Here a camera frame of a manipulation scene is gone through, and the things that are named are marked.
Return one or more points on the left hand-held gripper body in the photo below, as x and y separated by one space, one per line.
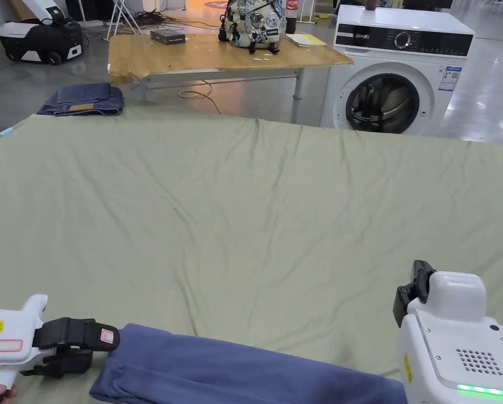
7 336

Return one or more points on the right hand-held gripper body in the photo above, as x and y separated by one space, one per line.
449 345

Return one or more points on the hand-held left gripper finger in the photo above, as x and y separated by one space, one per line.
79 332
66 362

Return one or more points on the dark blue shirt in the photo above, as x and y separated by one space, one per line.
234 374

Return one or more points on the bed with pale green sheet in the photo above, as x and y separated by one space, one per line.
234 210

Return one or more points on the folded blue jeans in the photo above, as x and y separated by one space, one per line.
83 101

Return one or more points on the white washing machine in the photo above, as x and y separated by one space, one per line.
441 92

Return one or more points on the white and black robot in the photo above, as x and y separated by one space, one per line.
32 40

